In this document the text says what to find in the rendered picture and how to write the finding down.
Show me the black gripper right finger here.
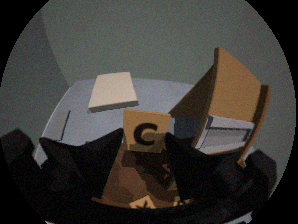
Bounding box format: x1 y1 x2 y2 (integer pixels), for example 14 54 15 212
165 132 242 201

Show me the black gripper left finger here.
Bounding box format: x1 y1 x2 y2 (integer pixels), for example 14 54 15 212
40 128 124 198

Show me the brown tile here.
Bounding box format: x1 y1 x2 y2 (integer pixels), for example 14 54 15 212
129 194 156 209

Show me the tan cardboard-coloured slanted board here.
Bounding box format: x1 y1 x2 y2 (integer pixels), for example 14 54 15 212
168 45 271 164

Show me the grey flat plate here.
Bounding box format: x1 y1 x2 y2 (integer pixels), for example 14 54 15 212
51 111 71 141

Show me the beige flat square slab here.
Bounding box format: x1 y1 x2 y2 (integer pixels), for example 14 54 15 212
89 72 138 113

